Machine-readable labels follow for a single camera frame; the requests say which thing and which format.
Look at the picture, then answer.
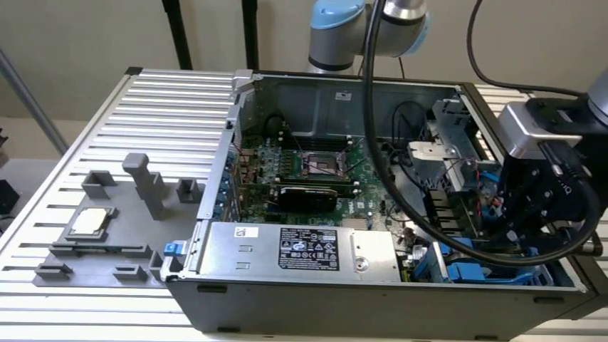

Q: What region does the black box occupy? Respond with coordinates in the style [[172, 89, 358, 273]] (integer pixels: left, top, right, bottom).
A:
[[0, 180, 22, 214]]

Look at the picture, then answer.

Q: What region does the black background pole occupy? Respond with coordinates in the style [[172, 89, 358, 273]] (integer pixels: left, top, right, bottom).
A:
[[242, 0, 262, 71], [160, 0, 194, 71]]

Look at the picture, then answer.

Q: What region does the blue disk bay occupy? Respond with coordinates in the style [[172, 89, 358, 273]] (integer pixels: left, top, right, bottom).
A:
[[412, 238, 560, 286]]

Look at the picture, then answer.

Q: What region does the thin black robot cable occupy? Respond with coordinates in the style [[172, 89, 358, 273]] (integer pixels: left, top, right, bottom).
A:
[[466, 0, 594, 99]]

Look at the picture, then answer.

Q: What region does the silver CPU chip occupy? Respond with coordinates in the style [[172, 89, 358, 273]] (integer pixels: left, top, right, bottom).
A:
[[70, 208, 110, 236]]

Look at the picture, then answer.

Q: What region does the silver finned heatsink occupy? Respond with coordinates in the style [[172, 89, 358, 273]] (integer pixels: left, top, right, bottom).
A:
[[339, 217, 372, 231]]

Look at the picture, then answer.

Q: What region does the CPU socket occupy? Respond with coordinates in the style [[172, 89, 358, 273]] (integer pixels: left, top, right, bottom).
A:
[[294, 149, 355, 177]]

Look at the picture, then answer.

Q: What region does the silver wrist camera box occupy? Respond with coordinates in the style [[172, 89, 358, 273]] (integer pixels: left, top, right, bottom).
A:
[[498, 102, 583, 160]]

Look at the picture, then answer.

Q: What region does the open PC case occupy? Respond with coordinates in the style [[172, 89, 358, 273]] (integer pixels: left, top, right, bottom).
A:
[[159, 68, 600, 338]]

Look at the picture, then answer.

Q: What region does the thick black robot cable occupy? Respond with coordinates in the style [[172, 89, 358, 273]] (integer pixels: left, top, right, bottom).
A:
[[359, 0, 603, 268]]

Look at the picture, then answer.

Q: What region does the silver power supply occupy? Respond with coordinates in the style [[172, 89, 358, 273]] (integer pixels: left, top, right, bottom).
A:
[[196, 221, 406, 284]]

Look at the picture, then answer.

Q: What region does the black graphics card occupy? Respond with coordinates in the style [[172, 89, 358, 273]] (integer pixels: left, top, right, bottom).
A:
[[268, 183, 342, 217]]

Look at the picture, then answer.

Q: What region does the grey parts rack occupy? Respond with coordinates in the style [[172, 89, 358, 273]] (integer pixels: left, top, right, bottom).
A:
[[31, 152, 210, 288]]

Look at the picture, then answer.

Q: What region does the grey metal rod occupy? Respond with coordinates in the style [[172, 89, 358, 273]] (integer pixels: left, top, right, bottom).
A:
[[0, 46, 71, 156]]

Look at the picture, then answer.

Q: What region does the green motherboard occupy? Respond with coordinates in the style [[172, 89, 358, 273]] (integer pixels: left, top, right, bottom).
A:
[[232, 137, 415, 232]]

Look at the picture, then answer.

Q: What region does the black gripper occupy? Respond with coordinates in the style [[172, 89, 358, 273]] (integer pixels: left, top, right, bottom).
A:
[[498, 142, 595, 257]]

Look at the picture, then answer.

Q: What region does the metal drive cage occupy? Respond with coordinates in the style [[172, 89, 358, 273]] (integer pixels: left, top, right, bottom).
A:
[[408, 98, 503, 193]]

